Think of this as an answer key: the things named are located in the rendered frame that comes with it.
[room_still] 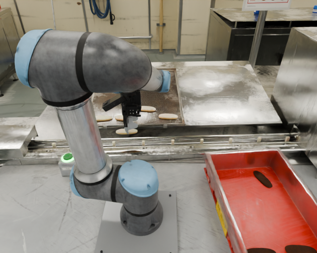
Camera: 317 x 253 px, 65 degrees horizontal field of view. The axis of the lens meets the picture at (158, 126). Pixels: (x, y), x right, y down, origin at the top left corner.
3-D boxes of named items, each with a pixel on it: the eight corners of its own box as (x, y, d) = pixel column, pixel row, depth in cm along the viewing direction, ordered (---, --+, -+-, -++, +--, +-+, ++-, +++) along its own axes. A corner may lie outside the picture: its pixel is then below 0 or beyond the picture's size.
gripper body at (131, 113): (141, 118, 107) (140, 93, 100) (121, 119, 107) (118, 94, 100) (141, 109, 113) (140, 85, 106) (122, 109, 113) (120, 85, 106)
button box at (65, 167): (61, 182, 108) (55, 163, 102) (66, 169, 115) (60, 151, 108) (81, 181, 109) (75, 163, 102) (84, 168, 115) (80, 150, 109)
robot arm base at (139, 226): (160, 238, 82) (160, 222, 76) (115, 233, 83) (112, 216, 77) (165, 199, 94) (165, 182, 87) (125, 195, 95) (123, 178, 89)
